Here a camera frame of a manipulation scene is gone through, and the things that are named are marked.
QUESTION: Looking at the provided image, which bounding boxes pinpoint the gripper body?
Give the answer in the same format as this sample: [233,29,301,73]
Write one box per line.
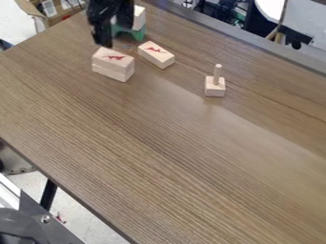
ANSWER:
[85,0,135,24]

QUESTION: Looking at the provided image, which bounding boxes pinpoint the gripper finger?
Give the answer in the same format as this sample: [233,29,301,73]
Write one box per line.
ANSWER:
[92,20,115,49]
[114,12,136,31]

